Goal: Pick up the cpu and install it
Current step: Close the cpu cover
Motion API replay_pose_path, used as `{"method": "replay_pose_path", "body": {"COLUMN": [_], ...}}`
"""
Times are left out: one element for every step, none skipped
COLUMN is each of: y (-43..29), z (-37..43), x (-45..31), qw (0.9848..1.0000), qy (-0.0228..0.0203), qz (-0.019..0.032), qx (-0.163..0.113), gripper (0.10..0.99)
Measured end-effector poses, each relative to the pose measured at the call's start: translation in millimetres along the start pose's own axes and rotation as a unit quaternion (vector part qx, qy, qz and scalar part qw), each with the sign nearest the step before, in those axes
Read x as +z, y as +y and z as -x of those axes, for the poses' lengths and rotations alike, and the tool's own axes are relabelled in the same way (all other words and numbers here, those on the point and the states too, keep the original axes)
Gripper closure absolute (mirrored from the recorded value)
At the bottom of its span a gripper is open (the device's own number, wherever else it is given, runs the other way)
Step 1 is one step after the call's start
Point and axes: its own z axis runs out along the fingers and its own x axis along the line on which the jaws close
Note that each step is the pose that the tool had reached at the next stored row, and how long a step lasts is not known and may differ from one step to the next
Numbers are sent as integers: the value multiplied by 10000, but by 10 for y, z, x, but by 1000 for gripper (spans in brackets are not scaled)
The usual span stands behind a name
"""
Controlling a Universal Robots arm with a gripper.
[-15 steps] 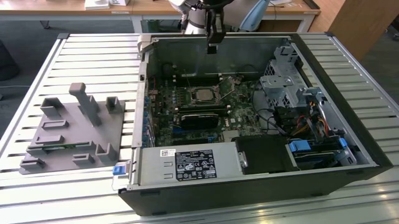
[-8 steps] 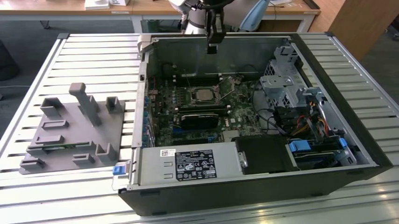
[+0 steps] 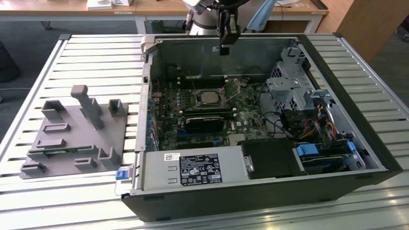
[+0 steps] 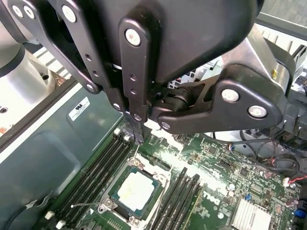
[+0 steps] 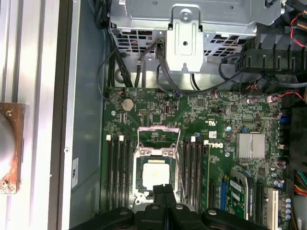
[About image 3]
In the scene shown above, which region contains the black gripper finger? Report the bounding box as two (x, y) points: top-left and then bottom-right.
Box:
(218, 11), (229, 39)
(220, 13), (240, 56)

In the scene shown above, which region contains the thin wire locking lever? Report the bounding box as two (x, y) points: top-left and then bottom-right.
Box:
(188, 70), (197, 92)

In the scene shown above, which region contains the silver CPU chip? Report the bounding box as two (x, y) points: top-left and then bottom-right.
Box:
(200, 91), (222, 104)

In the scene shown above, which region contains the CPU socket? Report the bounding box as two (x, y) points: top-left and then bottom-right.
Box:
(190, 88), (230, 108)

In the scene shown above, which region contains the silver metal drive cage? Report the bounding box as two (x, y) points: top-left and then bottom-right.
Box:
(264, 46), (335, 113)

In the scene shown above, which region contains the green RAM stick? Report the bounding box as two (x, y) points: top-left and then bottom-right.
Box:
(181, 109), (233, 118)
(42, 148), (94, 156)

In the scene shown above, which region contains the green motherboard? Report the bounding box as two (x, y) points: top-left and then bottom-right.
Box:
(146, 78), (277, 152)

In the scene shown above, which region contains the graphics card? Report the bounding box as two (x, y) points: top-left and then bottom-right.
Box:
(184, 115), (226, 133)

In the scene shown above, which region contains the plain white box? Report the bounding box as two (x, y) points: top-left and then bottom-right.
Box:
(86, 0), (113, 11)

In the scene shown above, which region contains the wooden cabinet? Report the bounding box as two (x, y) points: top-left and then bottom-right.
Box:
(314, 0), (409, 63)

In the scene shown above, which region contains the silver finned heatsink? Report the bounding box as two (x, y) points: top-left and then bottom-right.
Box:
(229, 133), (249, 145)

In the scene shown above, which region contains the wooden desk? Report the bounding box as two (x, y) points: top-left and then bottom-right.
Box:
(0, 0), (330, 34)

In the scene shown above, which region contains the hard disk in blue carrier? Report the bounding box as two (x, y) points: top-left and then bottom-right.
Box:
(295, 142), (350, 173)

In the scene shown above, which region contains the black plastic cover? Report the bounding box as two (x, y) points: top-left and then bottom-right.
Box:
(238, 139), (307, 180)

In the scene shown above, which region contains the silver power supply unit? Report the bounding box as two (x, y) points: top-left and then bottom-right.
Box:
(130, 145), (253, 195)

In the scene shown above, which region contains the grey plastic parts rack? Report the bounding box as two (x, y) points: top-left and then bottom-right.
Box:
(18, 84), (130, 180)

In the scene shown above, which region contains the blue case latch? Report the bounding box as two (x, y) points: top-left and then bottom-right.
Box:
(113, 168), (132, 181)

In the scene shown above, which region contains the black PC case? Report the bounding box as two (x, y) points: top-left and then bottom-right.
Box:
(120, 33), (403, 222)

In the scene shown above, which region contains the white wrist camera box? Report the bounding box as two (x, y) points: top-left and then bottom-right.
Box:
(182, 0), (208, 12)

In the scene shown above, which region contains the grey case release handle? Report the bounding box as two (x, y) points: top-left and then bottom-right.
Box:
(140, 34), (160, 56)

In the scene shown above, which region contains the black cable bundle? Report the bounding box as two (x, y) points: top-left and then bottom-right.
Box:
(258, 109), (307, 141)

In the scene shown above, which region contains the coloured power wire bundle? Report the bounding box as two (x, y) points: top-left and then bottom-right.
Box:
(298, 102), (338, 142)

